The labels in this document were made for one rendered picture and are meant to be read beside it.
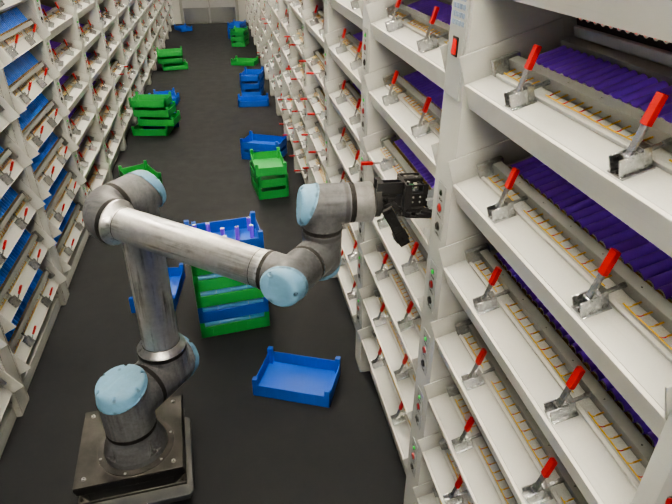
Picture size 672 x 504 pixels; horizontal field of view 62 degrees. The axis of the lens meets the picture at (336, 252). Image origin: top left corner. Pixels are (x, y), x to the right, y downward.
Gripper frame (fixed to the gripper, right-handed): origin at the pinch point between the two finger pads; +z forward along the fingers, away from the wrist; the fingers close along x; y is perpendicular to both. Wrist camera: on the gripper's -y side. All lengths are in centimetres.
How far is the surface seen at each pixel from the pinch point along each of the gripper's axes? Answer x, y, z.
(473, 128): -16.1, 23.7, -6.4
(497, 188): -23.3, 14.7, -3.2
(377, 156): 47.8, -5.7, -6.2
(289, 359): 64, -98, -32
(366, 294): 54, -61, -5
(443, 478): -26, -63, -4
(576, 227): -45.1, 18.0, -1.3
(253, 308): 90, -90, -45
